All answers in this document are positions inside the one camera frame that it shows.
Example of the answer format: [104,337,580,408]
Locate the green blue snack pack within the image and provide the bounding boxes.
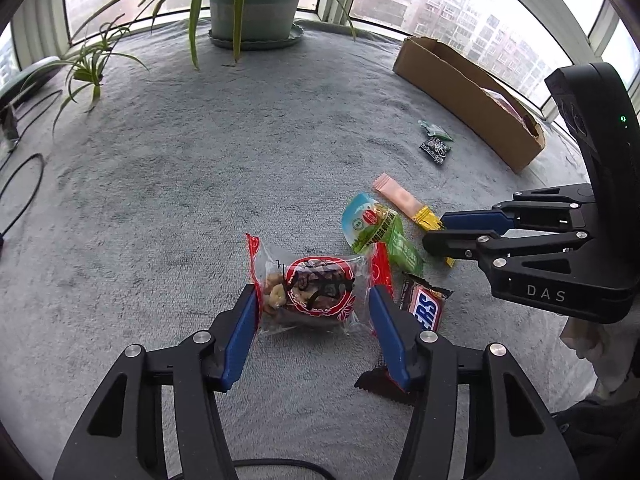
[341,193,424,275]

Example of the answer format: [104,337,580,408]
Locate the wrapped bread packet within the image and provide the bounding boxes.
[482,87,528,129]

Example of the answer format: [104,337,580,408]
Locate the green pot saucer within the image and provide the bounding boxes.
[208,23,305,51]

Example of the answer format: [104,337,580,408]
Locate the grey fleece blanket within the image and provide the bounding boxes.
[1,25,593,479]

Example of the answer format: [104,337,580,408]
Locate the pink snack sachet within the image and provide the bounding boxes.
[372,174,424,219]

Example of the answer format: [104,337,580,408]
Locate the black power cable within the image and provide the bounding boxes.
[0,88,64,256]

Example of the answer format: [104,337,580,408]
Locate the black patterned snack packet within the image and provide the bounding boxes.
[420,138,451,166]

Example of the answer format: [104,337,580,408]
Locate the small spider plant offshoot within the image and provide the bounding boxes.
[21,14,149,132]

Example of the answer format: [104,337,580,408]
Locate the white window frame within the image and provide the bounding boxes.
[1,0,639,117]

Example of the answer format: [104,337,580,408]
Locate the brown cardboard box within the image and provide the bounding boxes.
[394,37,546,172]

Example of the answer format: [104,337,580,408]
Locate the yellow snack packet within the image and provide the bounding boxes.
[410,205,458,269]

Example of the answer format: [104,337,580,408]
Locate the red mixed nuts packet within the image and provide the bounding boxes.
[245,234,393,334]

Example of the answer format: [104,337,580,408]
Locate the Snickers bar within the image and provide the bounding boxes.
[355,273,452,404]

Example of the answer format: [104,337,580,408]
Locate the grey desk lamp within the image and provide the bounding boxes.
[1,56,63,153]

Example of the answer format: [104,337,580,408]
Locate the black camera box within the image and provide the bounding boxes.
[544,62,639,254]

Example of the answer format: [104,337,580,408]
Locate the teal candy wrapper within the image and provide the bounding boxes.
[418,120,454,142]

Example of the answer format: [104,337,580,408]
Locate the white-gloved right hand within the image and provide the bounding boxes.
[560,306,639,399]

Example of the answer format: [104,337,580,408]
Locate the green plastic flower pot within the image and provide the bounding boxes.
[209,0,299,40]

